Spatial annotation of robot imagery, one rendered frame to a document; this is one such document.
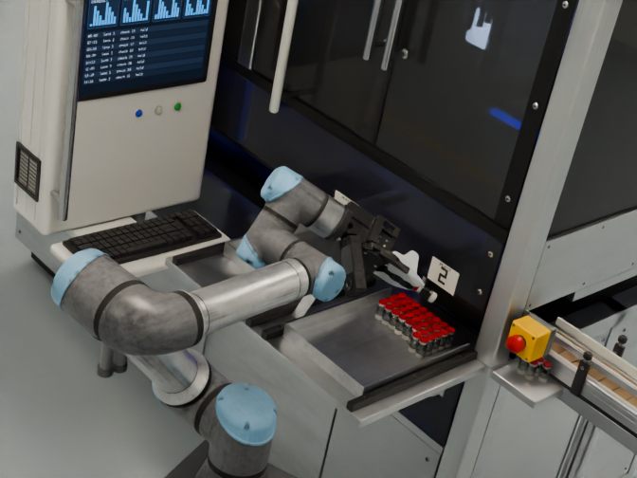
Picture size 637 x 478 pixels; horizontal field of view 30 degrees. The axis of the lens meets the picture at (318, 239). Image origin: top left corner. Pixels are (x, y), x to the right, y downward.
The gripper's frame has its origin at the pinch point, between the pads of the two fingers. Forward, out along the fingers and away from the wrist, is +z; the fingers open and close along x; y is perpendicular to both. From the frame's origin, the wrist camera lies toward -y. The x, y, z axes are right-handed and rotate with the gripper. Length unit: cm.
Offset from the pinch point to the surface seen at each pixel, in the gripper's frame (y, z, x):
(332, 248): 34, 3, 66
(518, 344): 11.0, 34.2, 14.4
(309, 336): -0.5, -0.3, 43.8
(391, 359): 1.4, 16.8, 34.9
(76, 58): 31, -76, 53
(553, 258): 32.3, 32.9, 10.8
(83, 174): 22, -59, 84
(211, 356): 18, 5, 132
